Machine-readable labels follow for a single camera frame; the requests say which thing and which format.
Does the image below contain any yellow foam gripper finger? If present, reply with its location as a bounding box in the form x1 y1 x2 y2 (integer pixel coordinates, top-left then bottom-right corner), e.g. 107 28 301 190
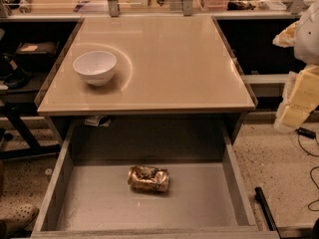
272 21 298 48
274 65 319 132

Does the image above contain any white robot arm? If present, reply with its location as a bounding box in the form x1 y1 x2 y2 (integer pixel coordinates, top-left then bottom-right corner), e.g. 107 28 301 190
272 0 319 132

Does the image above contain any open grey top drawer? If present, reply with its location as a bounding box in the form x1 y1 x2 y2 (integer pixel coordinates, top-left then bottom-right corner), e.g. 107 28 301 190
32 117 279 239

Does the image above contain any white paper tag under counter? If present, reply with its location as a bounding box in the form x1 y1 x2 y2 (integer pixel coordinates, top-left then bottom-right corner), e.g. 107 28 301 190
85 116 111 126

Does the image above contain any black bar on floor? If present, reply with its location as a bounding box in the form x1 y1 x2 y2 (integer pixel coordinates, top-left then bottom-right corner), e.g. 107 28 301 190
254 187 278 231

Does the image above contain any white ceramic bowl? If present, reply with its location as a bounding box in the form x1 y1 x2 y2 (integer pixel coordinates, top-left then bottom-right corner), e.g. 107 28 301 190
73 51 118 86

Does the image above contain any black bag on shelf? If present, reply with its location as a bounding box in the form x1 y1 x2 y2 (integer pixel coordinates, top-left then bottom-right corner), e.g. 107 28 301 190
15 42 59 72

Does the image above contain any white perforated clog shoe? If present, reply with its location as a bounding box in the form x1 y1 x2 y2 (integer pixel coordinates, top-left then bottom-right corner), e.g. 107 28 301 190
0 204 39 239

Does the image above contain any grey metal post left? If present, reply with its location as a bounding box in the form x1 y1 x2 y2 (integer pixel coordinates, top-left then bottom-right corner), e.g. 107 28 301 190
108 0 120 17

